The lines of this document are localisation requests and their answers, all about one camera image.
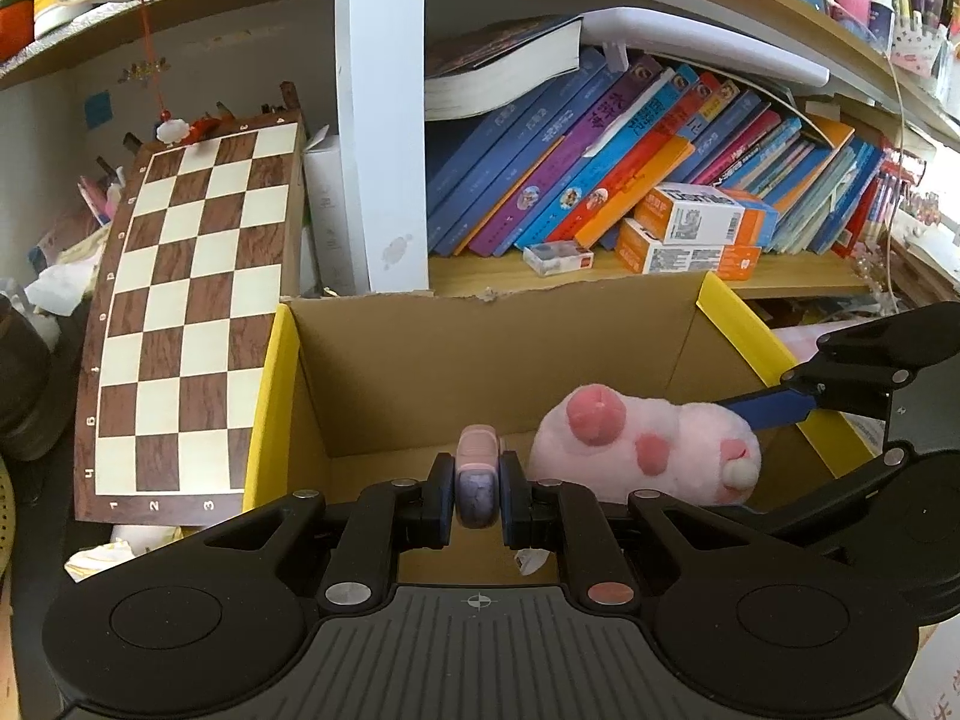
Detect crumpled white paper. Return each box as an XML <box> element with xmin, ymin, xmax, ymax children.
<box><xmin>64</xmin><ymin>525</ymin><xmax>185</xmax><ymax>582</ymax></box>
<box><xmin>26</xmin><ymin>240</ymin><xmax>102</xmax><ymax>316</ymax></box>

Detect pink checkered table mat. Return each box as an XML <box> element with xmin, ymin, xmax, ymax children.
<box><xmin>765</xmin><ymin>317</ymin><xmax>960</xmax><ymax>720</ymax></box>

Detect tall white carton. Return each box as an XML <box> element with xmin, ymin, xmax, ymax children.
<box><xmin>301</xmin><ymin>133</ymin><xmax>357</xmax><ymax>297</ymax></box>

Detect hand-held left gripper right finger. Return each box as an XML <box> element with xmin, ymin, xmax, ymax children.
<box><xmin>501</xmin><ymin>451</ymin><xmax>758</xmax><ymax>608</ymax></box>

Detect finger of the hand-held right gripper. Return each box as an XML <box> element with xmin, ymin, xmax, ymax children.
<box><xmin>739</xmin><ymin>444</ymin><xmax>914</xmax><ymax>560</ymax></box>
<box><xmin>716</xmin><ymin>305</ymin><xmax>960</xmax><ymax>436</ymax></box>

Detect thick dark paperback book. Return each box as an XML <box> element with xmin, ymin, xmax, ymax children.
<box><xmin>424</xmin><ymin>15</ymin><xmax>584</xmax><ymax>121</ymax></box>

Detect white plastic board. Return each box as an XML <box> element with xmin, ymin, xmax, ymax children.
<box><xmin>577</xmin><ymin>6</ymin><xmax>832</xmax><ymax>91</ymax></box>

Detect dark brown bag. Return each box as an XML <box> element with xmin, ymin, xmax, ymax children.
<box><xmin>0</xmin><ymin>292</ymin><xmax>76</xmax><ymax>458</ymax></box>

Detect white cable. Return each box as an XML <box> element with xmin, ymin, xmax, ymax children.
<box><xmin>877</xmin><ymin>45</ymin><xmax>912</xmax><ymax>308</ymax></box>

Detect row of colourful books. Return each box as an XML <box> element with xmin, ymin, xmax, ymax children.
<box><xmin>427</xmin><ymin>45</ymin><xmax>901</xmax><ymax>260</ymax></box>

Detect red string hanging charm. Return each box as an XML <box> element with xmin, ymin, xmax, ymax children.
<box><xmin>116</xmin><ymin>0</ymin><xmax>196</xmax><ymax>147</ymax></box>

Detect brown and cream chessboard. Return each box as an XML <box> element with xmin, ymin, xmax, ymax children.
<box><xmin>73</xmin><ymin>111</ymin><xmax>308</xmax><ymax>527</ymax></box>

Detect pink plush toy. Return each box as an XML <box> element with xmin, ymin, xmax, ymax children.
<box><xmin>531</xmin><ymin>384</ymin><xmax>764</xmax><ymax>507</ymax></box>

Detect small white card box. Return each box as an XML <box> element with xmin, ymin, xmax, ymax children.
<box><xmin>523</xmin><ymin>240</ymin><xmax>595</xmax><ymax>277</ymax></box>

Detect pink and purple toy car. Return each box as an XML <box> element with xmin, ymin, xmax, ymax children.
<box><xmin>454</xmin><ymin>424</ymin><xmax>502</xmax><ymax>530</ymax></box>

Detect clear bead string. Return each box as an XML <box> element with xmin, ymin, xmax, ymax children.
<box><xmin>851</xmin><ymin>244</ymin><xmax>901</xmax><ymax>316</ymax></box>

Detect cardboard box with yellow flaps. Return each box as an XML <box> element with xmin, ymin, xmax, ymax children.
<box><xmin>241</xmin><ymin>271</ymin><xmax>884</xmax><ymax>586</ymax></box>

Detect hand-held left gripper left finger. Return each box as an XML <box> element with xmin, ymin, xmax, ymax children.
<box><xmin>187</xmin><ymin>454</ymin><xmax>457</xmax><ymax>614</ymax></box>

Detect orange and white carton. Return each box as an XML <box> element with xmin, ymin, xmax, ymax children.
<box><xmin>635</xmin><ymin>181</ymin><xmax>779</xmax><ymax>247</ymax></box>
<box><xmin>615</xmin><ymin>217</ymin><xmax>762</xmax><ymax>281</ymax></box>

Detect stack of loose papers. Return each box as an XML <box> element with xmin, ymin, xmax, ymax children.
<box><xmin>889</xmin><ymin>217</ymin><xmax>960</xmax><ymax>308</ymax></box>

